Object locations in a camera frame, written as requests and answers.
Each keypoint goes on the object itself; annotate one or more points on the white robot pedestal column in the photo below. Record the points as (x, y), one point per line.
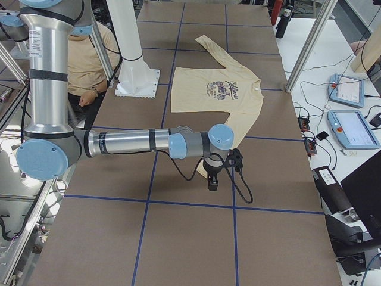
(136, 78)

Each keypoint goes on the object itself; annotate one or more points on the far blue teach pendant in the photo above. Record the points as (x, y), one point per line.
(346, 90)

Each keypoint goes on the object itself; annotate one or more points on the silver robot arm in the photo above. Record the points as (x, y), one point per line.
(52, 146)

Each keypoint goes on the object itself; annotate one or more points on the black water bottle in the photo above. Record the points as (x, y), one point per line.
(283, 23)

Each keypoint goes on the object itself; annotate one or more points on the black box with label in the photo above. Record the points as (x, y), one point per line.
(330, 190)

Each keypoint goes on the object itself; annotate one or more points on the black monitor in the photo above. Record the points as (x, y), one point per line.
(362, 188)

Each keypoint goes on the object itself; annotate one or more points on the blue teach pendant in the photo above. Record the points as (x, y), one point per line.
(346, 90)
(351, 130)

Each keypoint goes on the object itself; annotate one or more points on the red bottle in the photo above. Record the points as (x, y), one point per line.
(275, 11)

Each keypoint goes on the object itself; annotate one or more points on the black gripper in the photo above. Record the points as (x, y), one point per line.
(212, 173)

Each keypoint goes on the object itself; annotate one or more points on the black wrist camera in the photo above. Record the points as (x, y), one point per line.
(235, 160)

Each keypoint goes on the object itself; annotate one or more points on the near blue teach pendant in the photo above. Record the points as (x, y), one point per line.
(351, 130)

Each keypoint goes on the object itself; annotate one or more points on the black orange electronics module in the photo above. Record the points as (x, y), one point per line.
(309, 138)

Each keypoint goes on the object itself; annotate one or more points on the cream long-sleeve printed shirt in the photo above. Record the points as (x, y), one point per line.
(234, 89)

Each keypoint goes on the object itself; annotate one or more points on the aluminium frame post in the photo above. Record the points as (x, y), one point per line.
(313, 36)

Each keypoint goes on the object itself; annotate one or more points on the seated person in beige shirt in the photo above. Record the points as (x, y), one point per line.
(87, 82)

